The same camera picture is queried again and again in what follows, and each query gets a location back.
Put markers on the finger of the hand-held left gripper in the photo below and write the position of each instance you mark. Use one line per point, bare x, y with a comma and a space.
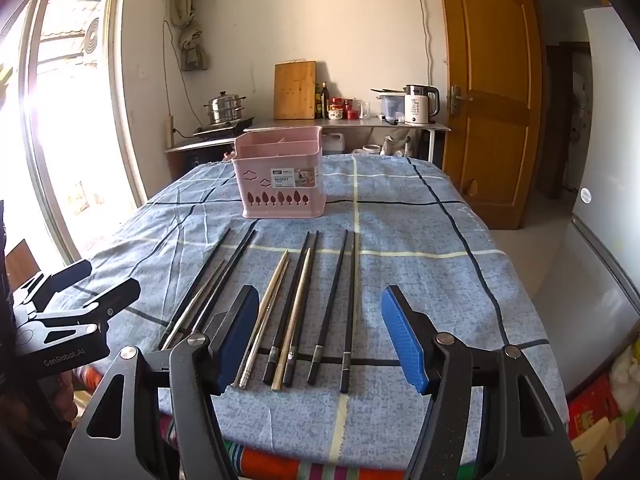
55, 282
110, 300

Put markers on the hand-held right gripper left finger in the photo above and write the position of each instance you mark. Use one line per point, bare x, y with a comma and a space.
239, 345

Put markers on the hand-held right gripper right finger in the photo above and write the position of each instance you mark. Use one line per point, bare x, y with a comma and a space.
407, 345

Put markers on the beige chopstick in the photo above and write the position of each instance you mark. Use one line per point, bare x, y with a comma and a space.
258, 320
267, 320

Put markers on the silver metal chopstick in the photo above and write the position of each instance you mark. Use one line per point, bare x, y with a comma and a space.
201, 305

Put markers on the light wooden chopstick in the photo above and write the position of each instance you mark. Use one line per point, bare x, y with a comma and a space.
292, 320

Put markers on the chopsticks pair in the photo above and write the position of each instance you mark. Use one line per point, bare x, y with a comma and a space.
194, 305

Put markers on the pink plastic utensil basket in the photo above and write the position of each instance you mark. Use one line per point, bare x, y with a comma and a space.
280, 195

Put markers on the person's left hand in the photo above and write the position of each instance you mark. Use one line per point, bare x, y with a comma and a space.
65, 395

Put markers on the blue checked tablecloth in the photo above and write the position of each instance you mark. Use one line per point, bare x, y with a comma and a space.
425, 240

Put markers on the colourful striped cloth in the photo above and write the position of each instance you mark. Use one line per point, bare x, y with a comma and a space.
320, 470

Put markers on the beige power strip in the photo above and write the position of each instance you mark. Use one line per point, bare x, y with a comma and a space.
169, 132

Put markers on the low wooden side table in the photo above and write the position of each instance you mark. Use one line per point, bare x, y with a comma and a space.
200, 146

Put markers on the red cardboard box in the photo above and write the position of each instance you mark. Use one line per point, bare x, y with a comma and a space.
592, 410

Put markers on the plastic bags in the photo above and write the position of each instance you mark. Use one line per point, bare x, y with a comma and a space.
397, 147

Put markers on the white bowl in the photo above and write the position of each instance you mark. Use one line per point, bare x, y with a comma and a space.
371, 149

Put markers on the black induction cooker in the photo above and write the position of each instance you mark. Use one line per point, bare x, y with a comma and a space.
225, 129

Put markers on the white plastic jug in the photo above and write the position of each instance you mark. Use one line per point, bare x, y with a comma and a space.
334, 145

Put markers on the steel steamer pot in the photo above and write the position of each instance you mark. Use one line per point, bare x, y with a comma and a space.
225, 107

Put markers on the steel kitchen table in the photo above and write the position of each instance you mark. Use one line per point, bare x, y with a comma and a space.
350, 124

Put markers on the white electric kettle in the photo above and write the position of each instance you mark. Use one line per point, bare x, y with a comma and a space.
417, 107

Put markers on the clear glass mug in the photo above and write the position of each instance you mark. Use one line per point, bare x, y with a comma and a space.
365, 111

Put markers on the clear water filter pitcher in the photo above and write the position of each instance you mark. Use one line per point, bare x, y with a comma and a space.
392, 107

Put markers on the small red jar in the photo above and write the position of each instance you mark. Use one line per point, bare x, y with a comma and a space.
351, 112

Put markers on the orange wooden door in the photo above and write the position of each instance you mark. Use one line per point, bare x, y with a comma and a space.
490, 110

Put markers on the outdoor fan unit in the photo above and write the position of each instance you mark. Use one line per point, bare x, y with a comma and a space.
91, 35

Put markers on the small sauce bottle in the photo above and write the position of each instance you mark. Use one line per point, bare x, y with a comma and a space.
318, 105

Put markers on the dark oil bottle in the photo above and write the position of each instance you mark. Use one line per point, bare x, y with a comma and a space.
324, 102

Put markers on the bamboo cutting board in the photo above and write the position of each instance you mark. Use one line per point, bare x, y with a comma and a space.
295, 90

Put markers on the beige hanging cloth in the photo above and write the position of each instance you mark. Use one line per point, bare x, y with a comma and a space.
192, 45

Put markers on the silver refrigerator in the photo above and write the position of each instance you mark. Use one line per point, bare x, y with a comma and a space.
610, 160

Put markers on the white window frame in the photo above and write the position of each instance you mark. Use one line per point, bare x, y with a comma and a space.
131, 165

